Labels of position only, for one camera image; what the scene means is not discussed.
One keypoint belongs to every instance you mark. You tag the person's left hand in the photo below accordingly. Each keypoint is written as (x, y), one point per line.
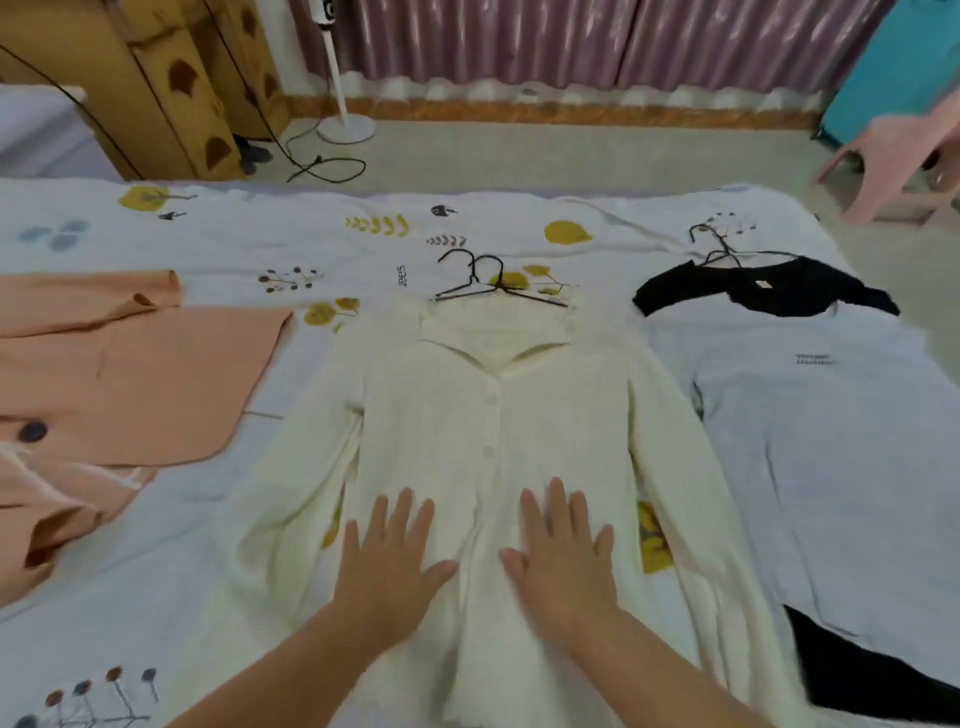
(386, 585)

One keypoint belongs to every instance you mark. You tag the person's right hand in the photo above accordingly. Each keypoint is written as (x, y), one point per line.
(566, 577)

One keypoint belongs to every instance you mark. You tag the white knit cardigan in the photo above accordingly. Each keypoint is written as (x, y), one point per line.
(465, 420)

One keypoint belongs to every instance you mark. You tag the white printed t-shirt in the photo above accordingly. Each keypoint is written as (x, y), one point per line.
(825, 465)

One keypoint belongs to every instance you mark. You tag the peach blazer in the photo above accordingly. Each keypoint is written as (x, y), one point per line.
(135, 375)

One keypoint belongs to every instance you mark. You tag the black t-shirt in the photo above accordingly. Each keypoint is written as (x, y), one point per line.
(795, 292)

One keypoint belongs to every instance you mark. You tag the person's right forearm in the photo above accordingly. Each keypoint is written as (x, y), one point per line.
(660, 682)

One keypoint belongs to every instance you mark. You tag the person's left forearm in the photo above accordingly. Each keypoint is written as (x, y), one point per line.
(285, 682)

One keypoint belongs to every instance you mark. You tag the white standing fan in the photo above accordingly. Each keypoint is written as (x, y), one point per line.
(345, 127)

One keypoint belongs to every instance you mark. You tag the pink plastic chair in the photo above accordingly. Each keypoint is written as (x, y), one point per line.
(892, 157)

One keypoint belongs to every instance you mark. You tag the purple curtain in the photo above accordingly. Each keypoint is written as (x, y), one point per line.
(562, 45)

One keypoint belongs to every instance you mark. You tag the white nightstand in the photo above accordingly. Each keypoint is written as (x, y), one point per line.
(45, 135)

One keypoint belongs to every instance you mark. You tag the wooden cabinet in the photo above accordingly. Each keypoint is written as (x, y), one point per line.
(112, 82)

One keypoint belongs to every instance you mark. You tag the teal box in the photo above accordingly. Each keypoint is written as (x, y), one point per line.
(900, 67)

